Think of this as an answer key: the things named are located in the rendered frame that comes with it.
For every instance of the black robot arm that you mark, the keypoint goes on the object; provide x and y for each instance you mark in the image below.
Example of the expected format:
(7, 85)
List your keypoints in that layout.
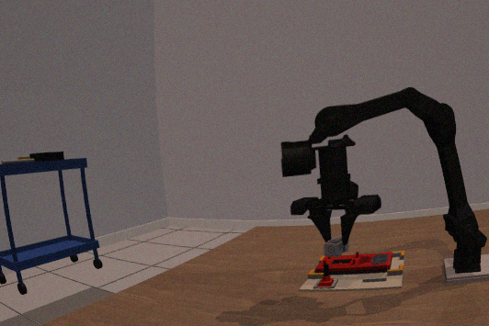
(298, 158)

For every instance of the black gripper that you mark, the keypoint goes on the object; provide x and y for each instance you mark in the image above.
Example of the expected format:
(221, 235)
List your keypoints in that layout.
(334, 189)

